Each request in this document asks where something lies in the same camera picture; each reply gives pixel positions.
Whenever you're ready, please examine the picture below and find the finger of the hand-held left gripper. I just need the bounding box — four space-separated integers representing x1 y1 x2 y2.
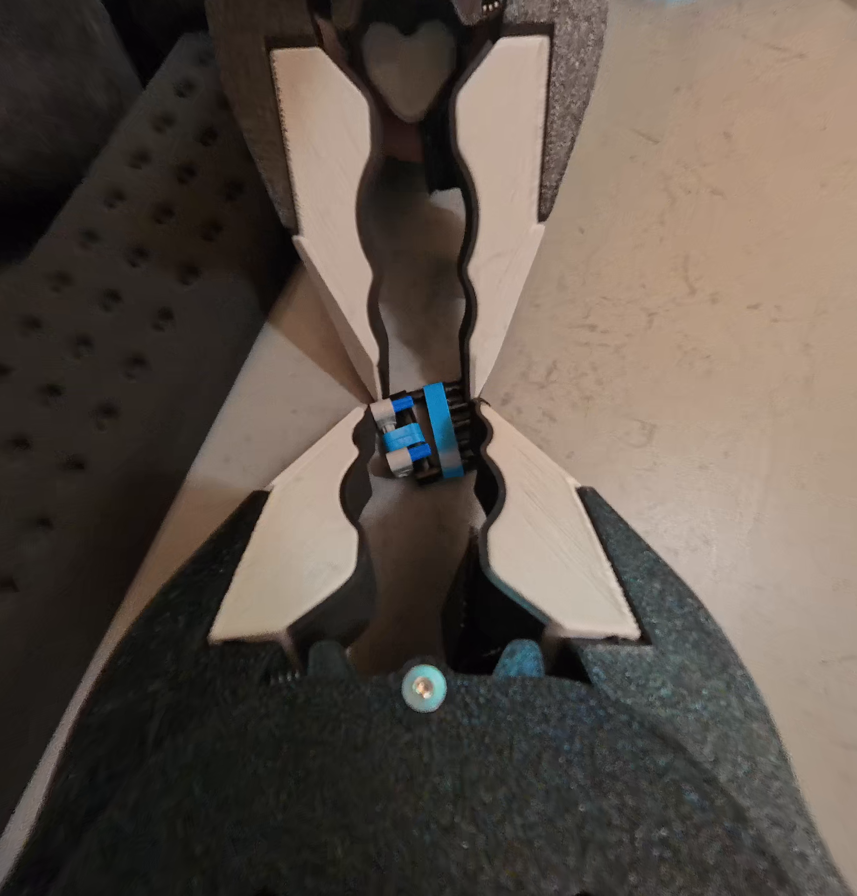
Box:
455 34 551 401
269 44 389 401

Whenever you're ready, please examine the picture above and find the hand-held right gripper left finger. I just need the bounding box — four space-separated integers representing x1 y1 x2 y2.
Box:
208 406 376 659

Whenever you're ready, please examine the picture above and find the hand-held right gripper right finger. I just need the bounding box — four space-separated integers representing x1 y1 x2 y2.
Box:
474 400 644 645

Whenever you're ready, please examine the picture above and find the grey and blue connector assembly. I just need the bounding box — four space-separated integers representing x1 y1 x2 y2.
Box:
369 398 432 478

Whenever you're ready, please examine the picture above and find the blue beam with black pins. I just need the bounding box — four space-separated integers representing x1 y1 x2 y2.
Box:
418 381 481 485

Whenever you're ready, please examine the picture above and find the grey desk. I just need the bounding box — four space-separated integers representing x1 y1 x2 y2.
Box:
0 0 857 896

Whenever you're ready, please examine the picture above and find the dark dimpled mat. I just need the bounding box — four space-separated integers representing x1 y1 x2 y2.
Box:
0 0 310 806

